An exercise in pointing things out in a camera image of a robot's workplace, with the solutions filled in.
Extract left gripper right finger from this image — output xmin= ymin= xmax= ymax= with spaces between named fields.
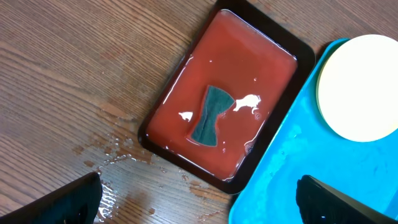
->
xmin=295 ymin=175 xmax=397 ymax=224

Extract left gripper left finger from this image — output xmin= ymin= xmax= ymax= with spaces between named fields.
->
xmin=1 ymin=172 xmax=103 ymax=223

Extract black tray with red liquid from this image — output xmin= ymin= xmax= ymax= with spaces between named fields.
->
xmin=138 ymin=1 xmax=315 ymax=194

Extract yellow plate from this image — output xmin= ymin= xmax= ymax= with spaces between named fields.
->
xmin=317 ymin=34 xmax=397 ymax=142

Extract teal plastic serving tray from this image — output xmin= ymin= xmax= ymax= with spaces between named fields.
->
xmin=229 ymin=39 xmax=397 ymax=223

